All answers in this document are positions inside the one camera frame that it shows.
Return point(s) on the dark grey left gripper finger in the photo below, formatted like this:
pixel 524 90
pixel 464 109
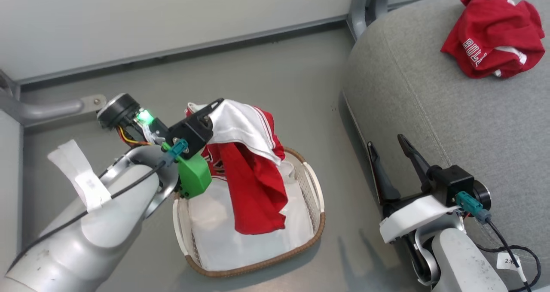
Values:
pixel 210 107

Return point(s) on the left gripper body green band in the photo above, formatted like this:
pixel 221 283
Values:
pixel 195 176

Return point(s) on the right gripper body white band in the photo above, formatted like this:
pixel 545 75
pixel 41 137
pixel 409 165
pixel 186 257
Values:
pixel 412 219

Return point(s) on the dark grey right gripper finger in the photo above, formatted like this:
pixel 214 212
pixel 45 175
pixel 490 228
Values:
pixel 384 180
pixel 417 161

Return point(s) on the red and white striped jersey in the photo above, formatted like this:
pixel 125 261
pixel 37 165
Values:
pixel 253 189

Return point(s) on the red shirt with white lettering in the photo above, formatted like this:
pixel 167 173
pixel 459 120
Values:
pixel 490 30

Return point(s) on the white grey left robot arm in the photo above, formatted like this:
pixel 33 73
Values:
pixel 86 249

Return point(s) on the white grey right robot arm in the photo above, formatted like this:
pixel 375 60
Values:
pixel 459 262

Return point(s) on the grey fabric sofa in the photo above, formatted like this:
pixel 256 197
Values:
pixel 429 90

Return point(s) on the white wicker-rim laundry basket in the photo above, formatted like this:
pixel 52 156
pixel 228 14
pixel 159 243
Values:
pixel 311 197

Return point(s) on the white tape strip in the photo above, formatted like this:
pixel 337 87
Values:
pixel 92 184

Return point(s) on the grey metal partition foot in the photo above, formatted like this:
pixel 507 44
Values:
pixel 51 109

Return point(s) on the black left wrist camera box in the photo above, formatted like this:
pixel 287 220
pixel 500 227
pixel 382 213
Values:
pixel 191 133

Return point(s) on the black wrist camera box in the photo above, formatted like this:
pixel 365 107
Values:
pixel 453 182
pixel 191 133

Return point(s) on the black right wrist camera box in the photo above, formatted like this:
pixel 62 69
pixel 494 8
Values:
pixel 453 182

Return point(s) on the grey partition support post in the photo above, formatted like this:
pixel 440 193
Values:
pixel 359 13

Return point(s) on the grey metal corner post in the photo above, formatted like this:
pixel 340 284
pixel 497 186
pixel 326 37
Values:
pixel 8 86

